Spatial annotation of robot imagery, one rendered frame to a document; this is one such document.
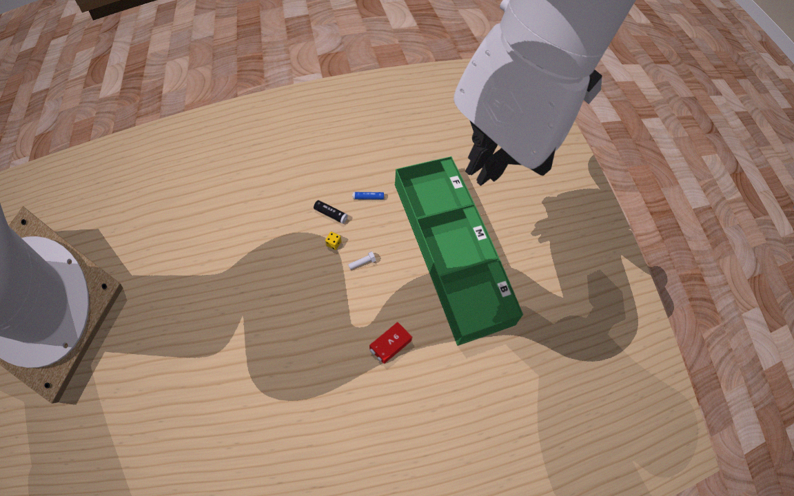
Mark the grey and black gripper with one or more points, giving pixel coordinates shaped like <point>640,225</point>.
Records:
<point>510,101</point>

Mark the red nine-volt battery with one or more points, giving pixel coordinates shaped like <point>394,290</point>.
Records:
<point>390,343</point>

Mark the yellow die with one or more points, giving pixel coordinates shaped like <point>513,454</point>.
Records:
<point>333,240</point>

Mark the blue battery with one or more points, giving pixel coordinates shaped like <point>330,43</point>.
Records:
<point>368,195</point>

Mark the green three-compartment bin rack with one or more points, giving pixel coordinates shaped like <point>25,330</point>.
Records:
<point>459,254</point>

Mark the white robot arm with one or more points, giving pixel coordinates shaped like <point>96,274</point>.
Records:
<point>44,301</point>

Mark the black aa battery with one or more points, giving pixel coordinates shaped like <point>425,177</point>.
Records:
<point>330,211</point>

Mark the grey hex bolt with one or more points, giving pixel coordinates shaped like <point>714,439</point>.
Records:
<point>362,261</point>

